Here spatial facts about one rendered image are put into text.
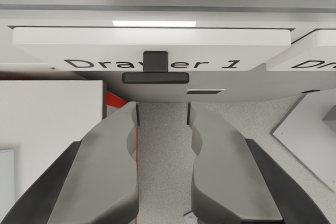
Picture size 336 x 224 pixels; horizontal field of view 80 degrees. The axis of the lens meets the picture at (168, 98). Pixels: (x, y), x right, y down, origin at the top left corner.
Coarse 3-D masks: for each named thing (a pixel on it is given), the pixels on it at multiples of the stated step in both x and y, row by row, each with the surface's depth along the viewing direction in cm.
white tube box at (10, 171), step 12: (0, 156) 32; (12, 156) 34; (0, 168) 32; (12, 168) 34; (0, 180) 31; (12, 180) 34; (0, 192) 31; (12, 192) 34; (0, 204) 31; (12, 204) 33; (0, 216) 31
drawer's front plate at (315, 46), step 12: (312, 36) 22; (324, 36) 21; (288, 48) 26; (300, 48) 24; (312, 48) 22; (324, 48) 22; (276, 60) 29; (288, 60) 27; (300, 60) 27; (324, 60) 27
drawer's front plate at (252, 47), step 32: (32, 32) 20; (64, 32) 20; (96, 32) 20; (128, 32) 20; (160, 32) 21; (192, 32) 21; (224, 32) 21; (256, 32) 21; (288, 32) 21; (64, 64) 28; (96, 64) 28; (192, 64) 28; (224, 64) 28; (256, 64) 28
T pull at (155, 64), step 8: (144, 56) 22; (152, 56) 22; (160, 56) 22; (144, 64) 22; (152, 64) 22; (160, 64) 22; (128, 72) 22; (136, 72) 22; (144, 72) 22; (152, 72) 22; (160, 72) 22; (168, 72) 22; (176, 72) 22; (184, 72) 22; (128, 80) 22; (136, 80) 22; (144, 80) 22; (152, 80) 22; (160, 80) 22; (168, 80) 22; (176, 80) 22; (184, 80) 22
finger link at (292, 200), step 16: (256, 144) 9; (256, 160) 8; (272, 160) 8; (272, 176) 8; (288, 176) 8; (272, 192) 7; (288, 192) 7; (304, 192) 7; (288, 208) 6; (304, 208) 6
